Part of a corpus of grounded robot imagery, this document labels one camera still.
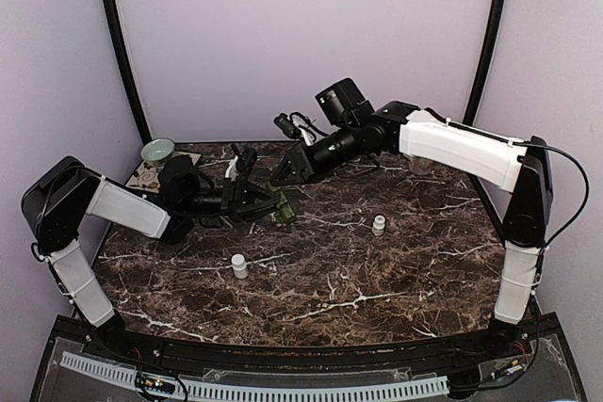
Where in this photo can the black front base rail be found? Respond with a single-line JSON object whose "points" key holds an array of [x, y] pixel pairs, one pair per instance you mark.
{"points": [[457, 351]]}

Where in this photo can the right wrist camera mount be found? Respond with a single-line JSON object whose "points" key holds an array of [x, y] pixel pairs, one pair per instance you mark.
{"points": [[297, 126]]}

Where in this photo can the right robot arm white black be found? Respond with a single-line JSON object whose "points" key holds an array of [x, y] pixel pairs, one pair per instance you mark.
{"points": [[519, 167]]}

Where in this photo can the pale green bowl left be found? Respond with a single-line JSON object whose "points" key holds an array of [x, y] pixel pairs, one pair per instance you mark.
{"points": [[157, 151]]}

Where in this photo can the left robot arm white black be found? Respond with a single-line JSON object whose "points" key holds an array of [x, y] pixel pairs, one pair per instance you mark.
{"points": [[57, 204]]}

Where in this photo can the white slotted cable duct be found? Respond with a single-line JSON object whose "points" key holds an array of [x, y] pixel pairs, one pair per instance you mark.
{"points": [[128, 377]]}

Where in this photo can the black frame post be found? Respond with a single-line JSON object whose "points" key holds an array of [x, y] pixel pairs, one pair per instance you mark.
{"points": [[484, 62], [114, 25]]}

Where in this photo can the white pill bottle front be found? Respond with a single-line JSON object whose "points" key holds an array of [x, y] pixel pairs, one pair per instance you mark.
{"points": [[239, 266]]}

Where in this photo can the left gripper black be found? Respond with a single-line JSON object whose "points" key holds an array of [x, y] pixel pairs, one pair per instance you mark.
{"points": [[238, 200]]}

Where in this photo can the right black frame post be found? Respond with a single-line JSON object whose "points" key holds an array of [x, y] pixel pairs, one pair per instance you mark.
{"points": [[484, 62]]}

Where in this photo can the green weekly pill organizer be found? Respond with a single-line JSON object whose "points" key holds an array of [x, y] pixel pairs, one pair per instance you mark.
{"points": [[284, 209]]}

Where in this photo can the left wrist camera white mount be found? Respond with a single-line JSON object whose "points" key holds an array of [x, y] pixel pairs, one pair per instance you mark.
{"points": [[241, 166]]}

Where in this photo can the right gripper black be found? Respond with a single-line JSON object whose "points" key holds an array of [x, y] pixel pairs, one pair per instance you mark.
{"points": [[301, 162]]}

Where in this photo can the cream ceramic mug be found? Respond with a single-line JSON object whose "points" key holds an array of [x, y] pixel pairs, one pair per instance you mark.
{"points": [[419, 166]]}

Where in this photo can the left black frame post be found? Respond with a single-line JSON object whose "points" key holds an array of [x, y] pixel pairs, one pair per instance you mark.
{"points": [[114, 25]]}

